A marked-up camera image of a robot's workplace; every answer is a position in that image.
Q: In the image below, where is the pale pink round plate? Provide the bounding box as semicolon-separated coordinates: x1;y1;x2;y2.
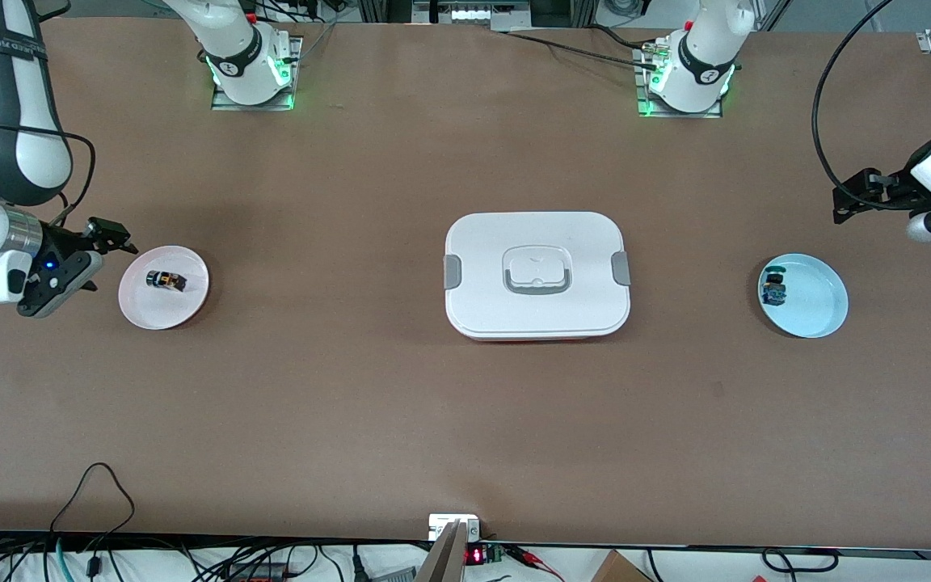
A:
118;245;210;331

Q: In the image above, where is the light blue round plate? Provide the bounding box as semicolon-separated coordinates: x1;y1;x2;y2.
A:
758;253;849;339

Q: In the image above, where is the white lidded lunch box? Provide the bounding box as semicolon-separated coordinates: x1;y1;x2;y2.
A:
443;212;632;342

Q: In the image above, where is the brown cardboard box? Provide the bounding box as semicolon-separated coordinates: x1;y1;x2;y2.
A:
591;550;654;582

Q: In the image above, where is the aluminium profile bar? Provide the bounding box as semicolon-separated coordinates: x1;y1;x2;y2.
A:
417;520;468;582

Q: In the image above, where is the red clip lead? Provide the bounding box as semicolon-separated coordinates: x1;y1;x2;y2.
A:
508;545;568;582

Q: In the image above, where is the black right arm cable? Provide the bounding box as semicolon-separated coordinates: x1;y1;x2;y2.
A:
0;81;98;232

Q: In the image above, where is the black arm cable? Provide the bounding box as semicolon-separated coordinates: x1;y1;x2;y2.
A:
811;0;899;213
0;81;98;232

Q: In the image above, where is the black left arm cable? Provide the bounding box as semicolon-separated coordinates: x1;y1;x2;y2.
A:
811;0;899;213

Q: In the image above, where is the green push-button switch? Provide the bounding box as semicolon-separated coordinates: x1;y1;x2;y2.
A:
760;265;790;307

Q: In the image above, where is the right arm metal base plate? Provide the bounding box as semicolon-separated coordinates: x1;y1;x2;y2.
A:
211;36;303;112

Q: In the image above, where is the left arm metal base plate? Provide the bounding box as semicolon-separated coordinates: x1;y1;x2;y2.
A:
635;44;723;120

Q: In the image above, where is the thin black looped cable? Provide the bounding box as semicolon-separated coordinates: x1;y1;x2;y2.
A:
48;462;137;536

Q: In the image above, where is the black cable to base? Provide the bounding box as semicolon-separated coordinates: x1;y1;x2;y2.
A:
491;27;662;70

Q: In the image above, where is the black coiled cable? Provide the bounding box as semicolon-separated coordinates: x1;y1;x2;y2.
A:
760;547;840;578

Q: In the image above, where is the aluminium frame with white label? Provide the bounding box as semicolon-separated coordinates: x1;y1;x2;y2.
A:
411;0;533;33

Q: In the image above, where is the small white mount block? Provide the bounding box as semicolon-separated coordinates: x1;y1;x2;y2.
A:
428;514;481;542

